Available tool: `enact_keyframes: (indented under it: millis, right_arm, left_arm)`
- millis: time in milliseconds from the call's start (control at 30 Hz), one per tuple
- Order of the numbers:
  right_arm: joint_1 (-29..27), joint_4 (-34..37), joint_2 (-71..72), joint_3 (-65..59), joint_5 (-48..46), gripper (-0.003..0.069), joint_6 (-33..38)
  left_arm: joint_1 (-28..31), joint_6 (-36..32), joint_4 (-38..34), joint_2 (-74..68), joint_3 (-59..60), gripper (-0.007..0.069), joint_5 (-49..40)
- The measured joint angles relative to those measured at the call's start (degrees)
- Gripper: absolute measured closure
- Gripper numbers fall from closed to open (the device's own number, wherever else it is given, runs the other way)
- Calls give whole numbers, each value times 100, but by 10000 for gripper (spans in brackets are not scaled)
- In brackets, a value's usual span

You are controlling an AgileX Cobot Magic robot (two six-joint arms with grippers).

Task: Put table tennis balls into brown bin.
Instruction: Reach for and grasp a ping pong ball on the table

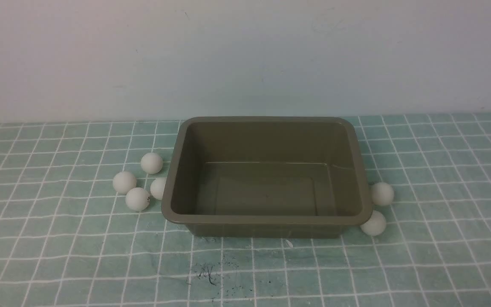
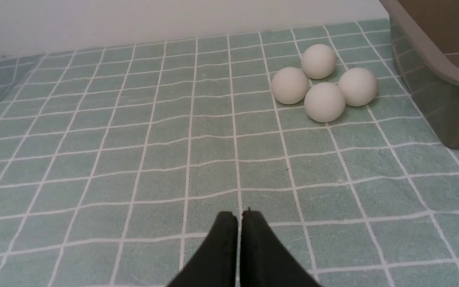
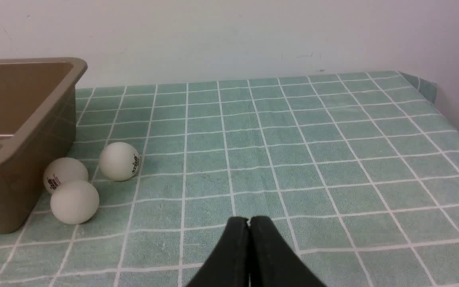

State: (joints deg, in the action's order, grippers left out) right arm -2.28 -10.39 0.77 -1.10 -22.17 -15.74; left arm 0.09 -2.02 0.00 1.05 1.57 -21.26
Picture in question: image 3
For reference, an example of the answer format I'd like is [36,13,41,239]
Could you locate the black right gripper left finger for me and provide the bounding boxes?
[187,217,249,287]

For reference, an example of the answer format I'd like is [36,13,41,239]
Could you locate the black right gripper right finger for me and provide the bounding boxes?
[250,216,325,287]

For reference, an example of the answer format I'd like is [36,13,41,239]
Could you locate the white ping-pong ball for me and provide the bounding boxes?
[50,180,100,225]
[98,142,141,181]
[43,157,88,194]

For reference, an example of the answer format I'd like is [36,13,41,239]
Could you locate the brown plastic bin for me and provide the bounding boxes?
[0,57,88,234]

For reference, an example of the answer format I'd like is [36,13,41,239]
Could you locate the green checkered tablecloth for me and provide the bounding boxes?
[0,71,459,287]

